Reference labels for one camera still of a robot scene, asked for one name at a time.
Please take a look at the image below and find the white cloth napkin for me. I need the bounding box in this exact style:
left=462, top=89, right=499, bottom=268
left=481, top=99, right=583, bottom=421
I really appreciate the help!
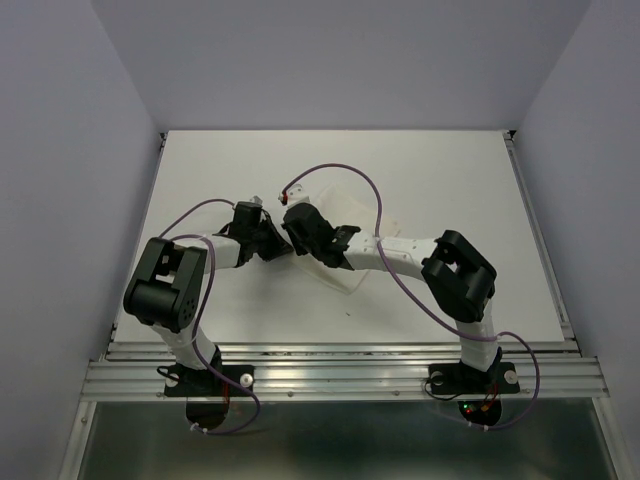
left=290, top=184, right=377, bottom=295

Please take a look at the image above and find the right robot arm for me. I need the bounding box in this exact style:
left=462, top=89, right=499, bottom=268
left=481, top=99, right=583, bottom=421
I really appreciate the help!
left=283, top=202, right=501, bottom=395

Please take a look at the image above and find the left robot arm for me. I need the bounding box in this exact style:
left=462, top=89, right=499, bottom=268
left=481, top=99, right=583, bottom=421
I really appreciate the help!
left=123, top=197, right=293, bottom=397

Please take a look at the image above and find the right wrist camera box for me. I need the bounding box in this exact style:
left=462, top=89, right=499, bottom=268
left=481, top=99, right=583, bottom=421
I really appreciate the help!
left=278, top=183, right=310, bottom=208

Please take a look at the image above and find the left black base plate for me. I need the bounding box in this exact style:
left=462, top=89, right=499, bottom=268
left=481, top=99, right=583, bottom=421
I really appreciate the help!
left=156, top=364, right=249, bottom=398

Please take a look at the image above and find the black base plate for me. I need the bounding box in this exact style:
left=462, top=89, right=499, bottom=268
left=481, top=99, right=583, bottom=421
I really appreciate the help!
left=156, top=364, right=249, bottom=398
left=426, top=362, right=520, bottom=396

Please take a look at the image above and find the aluminium front rail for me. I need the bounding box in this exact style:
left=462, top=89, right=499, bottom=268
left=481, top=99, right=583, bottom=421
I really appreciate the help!
left=81, top=340, right=609, bottom=402

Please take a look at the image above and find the aluminium rail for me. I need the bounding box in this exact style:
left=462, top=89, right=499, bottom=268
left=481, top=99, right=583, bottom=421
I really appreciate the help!
left=81, top=340, right=609, bottom=402
left=502, top=130, right=582, bottom=354

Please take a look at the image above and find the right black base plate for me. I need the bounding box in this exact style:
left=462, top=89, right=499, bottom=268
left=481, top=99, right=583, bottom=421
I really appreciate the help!
left=426, top=362, right=520, bottom=396

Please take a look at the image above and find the aluminium right side rail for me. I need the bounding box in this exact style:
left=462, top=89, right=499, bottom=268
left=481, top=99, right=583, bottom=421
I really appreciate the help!
left=502, top=130, right=582, bottom=354

